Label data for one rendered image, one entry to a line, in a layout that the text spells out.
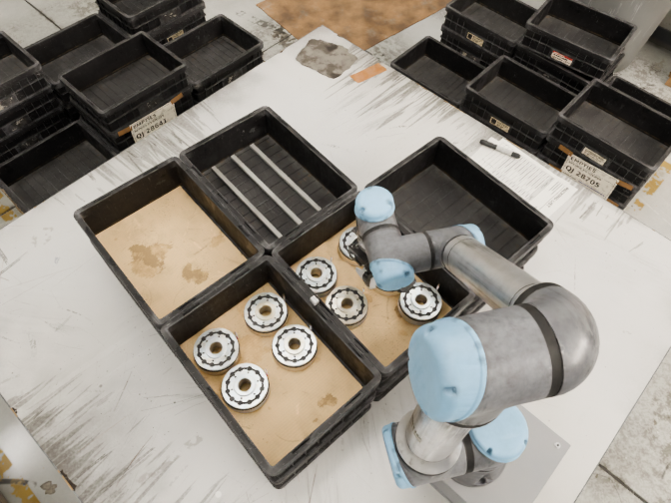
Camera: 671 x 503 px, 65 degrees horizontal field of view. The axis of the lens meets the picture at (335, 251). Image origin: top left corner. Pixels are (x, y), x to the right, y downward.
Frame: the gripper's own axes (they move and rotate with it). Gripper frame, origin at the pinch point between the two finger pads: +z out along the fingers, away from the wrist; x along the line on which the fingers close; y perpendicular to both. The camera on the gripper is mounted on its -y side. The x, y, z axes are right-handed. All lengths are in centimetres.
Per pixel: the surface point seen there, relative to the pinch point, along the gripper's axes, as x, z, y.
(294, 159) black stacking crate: -9.4, 3.4, 46.4
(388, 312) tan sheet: 3.6, 1.8, -6.9
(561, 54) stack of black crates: -147, 51, 41
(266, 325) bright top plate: 28.5, -4.5, 8.5
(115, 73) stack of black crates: 5, 35, 155
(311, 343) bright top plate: 23.4, -3.6, -1.6
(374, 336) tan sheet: 10.5, 0.9, -9.2
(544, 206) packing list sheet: -62, 23, -9
